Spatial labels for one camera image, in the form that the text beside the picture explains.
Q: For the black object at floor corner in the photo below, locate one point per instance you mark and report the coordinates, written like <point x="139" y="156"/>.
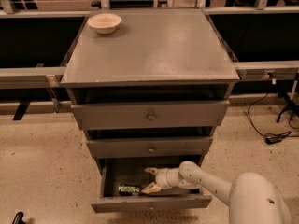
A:
<point x="18" y="219"/>

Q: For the grey drawer cabinet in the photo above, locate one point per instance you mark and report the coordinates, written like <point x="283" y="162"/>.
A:
<point x="155" y="89"/>

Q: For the grey metal railing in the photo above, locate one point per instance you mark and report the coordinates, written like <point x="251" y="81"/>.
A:
<point x="31" y="75"/>

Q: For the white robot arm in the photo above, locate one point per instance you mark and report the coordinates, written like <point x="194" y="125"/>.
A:
<point x="251" y="198"/>

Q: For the grey drawer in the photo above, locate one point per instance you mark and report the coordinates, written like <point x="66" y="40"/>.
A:
<point x="149" y="147"/>
<point x="131" y="171"/>
<point x="149" y="115"/>

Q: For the green can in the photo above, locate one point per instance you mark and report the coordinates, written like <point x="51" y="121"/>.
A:
<point x="129" y="190"/>

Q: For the grey top drawer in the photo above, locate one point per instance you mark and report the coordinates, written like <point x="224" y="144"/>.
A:
<point x="149" y="115"/>

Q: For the beige bowl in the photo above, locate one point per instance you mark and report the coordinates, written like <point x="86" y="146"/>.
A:
<point x="105" y="23"/>

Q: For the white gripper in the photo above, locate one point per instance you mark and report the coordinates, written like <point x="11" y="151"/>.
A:
<point x="163" y="178"/>

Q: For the grey bottom drawer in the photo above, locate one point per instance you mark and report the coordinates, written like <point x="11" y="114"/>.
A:
<point x="131" y="171"/>

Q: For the black power adapter with cable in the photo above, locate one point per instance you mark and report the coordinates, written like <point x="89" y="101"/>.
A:
<point x="269" y="138"/>

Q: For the black stand legs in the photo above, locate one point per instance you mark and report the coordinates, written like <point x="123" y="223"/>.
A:
<point x="290" y="104"/>

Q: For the grey middle drawer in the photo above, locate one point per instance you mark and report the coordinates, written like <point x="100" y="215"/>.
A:
<point x="149" y="147"/>

